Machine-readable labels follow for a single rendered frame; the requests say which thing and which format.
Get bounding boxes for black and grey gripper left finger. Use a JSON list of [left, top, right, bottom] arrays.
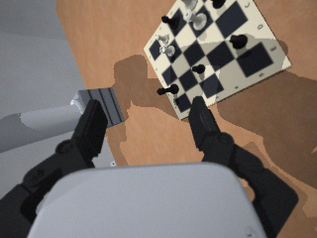
[[0, 99, 108, 238]]

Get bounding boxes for black and white chessboard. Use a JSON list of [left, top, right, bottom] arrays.
[[144, 0, 291, 119]]

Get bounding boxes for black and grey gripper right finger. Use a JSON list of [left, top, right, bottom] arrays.
[[188, 96, 299, 238]]

